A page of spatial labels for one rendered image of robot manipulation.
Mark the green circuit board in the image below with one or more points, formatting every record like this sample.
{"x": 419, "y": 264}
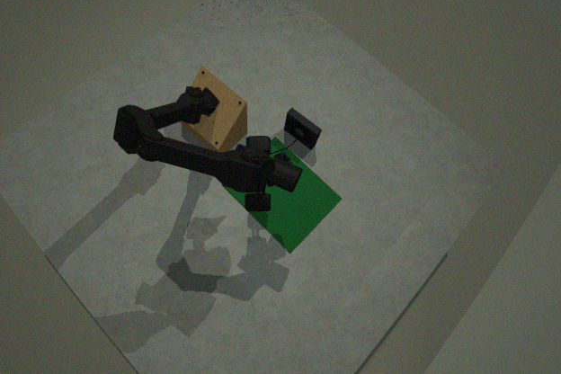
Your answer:
{"x": 293, "y": 215}

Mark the black square fan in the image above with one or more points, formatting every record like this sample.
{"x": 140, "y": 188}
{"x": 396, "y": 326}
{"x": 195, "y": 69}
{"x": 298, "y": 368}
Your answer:
{"x": 301, "y": 128}

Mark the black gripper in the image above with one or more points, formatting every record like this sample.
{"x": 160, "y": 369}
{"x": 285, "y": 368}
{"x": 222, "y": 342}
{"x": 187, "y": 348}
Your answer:
{"x": 258, "y": 201}

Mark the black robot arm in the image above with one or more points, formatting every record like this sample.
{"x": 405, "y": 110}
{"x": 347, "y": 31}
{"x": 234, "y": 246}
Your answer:
{"x": 245, "y": 169}

